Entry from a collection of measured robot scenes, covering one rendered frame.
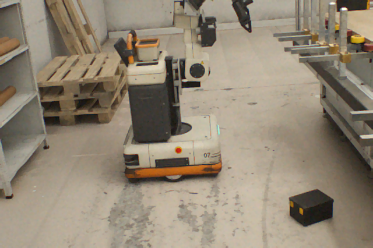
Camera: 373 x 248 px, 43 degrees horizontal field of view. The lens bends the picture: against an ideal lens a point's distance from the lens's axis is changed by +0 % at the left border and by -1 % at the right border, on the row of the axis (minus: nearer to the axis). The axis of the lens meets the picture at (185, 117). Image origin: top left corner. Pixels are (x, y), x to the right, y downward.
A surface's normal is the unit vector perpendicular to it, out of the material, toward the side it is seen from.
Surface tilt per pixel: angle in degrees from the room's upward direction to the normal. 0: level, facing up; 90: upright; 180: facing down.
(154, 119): 90
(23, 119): 90
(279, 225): 0
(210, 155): 90
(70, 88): 90
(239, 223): 0
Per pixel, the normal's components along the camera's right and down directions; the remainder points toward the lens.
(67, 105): -0.01, 0.33
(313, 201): -0.08, -0.94
